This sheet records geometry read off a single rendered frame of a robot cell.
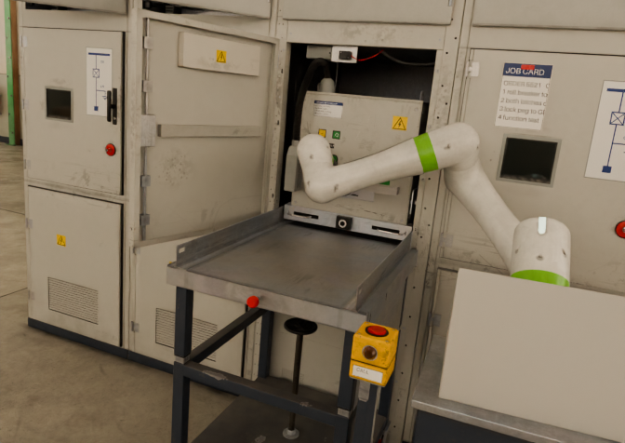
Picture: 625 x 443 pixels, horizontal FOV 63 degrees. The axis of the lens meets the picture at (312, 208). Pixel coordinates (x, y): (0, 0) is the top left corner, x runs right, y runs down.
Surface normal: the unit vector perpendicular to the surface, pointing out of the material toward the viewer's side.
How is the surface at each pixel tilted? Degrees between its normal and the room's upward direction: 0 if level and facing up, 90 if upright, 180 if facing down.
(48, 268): 90
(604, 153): 90
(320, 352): 90
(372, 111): 90
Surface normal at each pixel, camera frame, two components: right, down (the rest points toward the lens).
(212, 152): 0.77, 0.20
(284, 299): -0.38, 0.16
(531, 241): -0.56, -0.54
